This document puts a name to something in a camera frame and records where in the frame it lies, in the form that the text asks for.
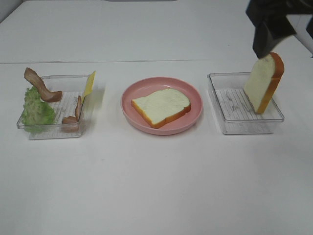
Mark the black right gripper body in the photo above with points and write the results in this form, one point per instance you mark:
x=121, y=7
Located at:
x=259, y=10

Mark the clear plastic bread tray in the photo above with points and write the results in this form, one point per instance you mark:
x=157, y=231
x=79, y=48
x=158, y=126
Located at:
x=234, y=112

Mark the white bread slice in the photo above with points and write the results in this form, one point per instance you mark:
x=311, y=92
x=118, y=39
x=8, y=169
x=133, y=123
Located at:
x=162, y=107

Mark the long bacon strip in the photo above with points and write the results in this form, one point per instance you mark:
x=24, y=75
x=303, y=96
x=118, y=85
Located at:
x=46, y=95

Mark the standing bread slice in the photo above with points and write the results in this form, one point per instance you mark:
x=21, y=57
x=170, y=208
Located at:
x=263, y=81

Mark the pink round plate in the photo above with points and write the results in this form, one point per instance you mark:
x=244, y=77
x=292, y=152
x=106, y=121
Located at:
x=149, y=85

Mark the clear plastic ingredient tray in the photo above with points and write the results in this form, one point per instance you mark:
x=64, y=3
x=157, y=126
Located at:
x=72, y=86

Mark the yellow cheese slice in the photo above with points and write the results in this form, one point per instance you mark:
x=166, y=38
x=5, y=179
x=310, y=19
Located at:
x=89, y=85

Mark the short bacon strip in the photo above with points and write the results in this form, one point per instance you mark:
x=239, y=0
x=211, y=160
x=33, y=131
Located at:
x=71, y=122

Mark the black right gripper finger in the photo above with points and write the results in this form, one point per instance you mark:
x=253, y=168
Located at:
x=268, y=34

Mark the green lettuce leaf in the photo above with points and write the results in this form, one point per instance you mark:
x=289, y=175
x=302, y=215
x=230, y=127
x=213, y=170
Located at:
x=36, y=111

